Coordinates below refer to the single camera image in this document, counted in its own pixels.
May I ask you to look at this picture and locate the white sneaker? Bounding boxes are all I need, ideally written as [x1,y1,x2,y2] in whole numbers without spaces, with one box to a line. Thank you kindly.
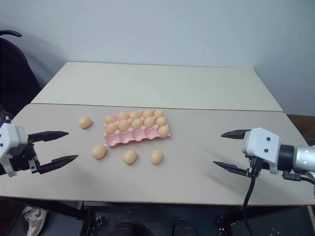
[24,208,48,236]

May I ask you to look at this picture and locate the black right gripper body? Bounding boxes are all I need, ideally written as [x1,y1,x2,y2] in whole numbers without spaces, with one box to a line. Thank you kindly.
[241,132,263,178]

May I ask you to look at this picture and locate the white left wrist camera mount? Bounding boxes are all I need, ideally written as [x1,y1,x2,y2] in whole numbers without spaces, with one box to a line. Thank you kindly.
[0,122,28,177]

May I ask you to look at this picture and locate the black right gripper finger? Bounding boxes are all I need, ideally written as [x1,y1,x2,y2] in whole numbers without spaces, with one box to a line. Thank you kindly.
[220,129,252,141]
[213,161,249,177]

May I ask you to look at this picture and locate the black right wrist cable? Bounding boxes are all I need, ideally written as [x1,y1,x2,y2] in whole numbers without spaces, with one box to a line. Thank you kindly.
[242,176,258,236]

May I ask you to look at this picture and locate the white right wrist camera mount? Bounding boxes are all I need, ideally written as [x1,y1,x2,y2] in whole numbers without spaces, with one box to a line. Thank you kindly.
[241,127,282,175]

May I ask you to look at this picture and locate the black table frame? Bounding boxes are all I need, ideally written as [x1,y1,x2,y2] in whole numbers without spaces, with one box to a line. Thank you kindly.
[0,195,308,236]

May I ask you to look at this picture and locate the pink egg tray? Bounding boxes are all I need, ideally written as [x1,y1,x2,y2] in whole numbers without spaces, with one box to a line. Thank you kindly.
[102,110,171,148]

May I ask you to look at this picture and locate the dark rounded shape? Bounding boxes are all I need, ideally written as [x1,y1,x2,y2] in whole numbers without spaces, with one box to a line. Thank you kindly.
[172,218,195,236]
[115,220,139,236]

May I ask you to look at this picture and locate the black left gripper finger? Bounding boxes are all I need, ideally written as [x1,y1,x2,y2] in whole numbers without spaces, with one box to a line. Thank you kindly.
[27,131,69,144]
[38,154,79,175]

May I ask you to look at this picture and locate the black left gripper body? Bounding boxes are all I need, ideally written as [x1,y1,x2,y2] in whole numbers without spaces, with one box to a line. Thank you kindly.
[9,137,42,175]

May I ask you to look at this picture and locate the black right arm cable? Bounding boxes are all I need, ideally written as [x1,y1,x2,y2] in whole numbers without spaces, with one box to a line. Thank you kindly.
[282,170,315,198]

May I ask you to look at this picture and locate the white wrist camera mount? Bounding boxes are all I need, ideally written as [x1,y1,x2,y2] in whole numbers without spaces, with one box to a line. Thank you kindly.
[241,127,282,175]
[0,122,28,177]

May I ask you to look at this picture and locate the black office chair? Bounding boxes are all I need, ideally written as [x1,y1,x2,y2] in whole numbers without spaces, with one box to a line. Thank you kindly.
[0,29,42,119]

